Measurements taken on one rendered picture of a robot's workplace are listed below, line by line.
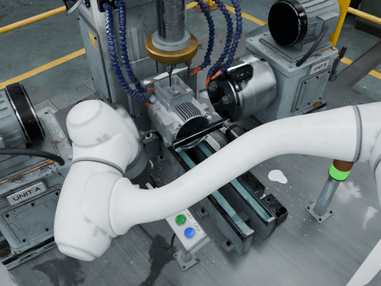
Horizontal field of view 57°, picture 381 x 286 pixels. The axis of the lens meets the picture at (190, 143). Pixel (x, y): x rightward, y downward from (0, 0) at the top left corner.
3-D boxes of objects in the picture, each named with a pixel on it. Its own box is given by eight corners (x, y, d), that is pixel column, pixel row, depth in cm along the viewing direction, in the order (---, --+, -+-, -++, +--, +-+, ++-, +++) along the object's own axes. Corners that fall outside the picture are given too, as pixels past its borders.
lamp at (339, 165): (328, 163, 116) (332, 154, 113) (341, 155, 119) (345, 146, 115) (343, 175, 113) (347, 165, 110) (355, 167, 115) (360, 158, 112)
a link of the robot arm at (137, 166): (127, 127, 81) (138, 141, 85) (95, 151, 80) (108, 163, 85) (145, 152, 75) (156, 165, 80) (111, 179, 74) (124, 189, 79)
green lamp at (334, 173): (324, 171, 120) (328, 163, 116) (337, 164, 122) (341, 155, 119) (338, 183, 116) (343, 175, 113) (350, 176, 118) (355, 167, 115)
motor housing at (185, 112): (148, 129, 149) (144, 93, 135) (186, 113, 156) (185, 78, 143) (172, 159, 138) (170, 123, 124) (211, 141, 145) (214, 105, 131)
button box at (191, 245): (162, 212, 111) (156, 206, 107) (180, 198, 111) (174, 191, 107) (191, 255, 101) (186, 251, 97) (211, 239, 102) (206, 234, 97)
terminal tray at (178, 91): (154, 97, 140) (152, 83, 134) (177, 88, 144) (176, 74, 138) (169, 114, 133) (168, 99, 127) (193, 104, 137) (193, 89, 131)
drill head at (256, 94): (189, 108, 159) (189, 61, 141) (258, 79, 175) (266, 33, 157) (221, 142, 145) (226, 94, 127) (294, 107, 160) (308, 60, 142)
